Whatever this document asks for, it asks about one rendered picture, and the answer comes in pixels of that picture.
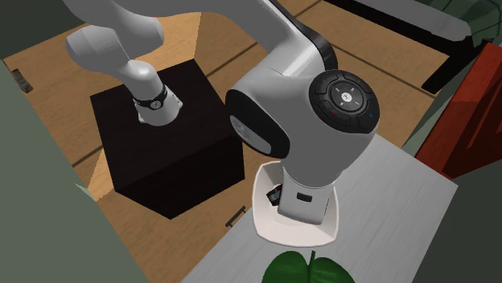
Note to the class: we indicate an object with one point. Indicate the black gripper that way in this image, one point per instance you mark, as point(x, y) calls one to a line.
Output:
point(275, 196)

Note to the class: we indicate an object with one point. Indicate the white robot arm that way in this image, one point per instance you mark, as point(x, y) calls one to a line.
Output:
point(298, 129)

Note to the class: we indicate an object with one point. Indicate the black table with grey top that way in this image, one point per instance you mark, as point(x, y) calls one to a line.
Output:
point(411, 23)

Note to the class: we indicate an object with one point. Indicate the dark robot stand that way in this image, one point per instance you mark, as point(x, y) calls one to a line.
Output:
point(172, 164)

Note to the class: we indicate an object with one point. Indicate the green leaf plant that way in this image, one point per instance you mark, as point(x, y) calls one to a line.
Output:
point(294, 270)

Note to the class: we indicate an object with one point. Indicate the white square bowl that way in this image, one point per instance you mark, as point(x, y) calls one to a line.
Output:
point(292, 235)

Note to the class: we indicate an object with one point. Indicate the red angular furniture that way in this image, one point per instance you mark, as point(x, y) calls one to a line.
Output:
point(470, 117)

